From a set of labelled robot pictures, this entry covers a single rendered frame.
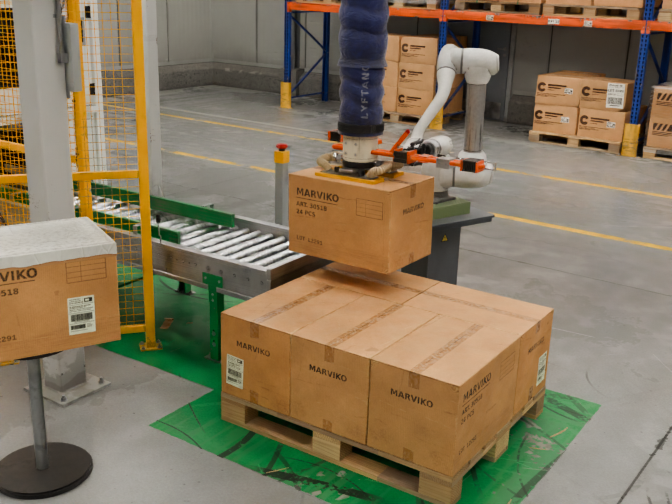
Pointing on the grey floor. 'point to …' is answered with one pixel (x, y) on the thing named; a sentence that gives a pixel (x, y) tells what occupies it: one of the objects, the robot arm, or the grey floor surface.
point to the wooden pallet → (233, 412)
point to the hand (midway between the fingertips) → (407, 155)
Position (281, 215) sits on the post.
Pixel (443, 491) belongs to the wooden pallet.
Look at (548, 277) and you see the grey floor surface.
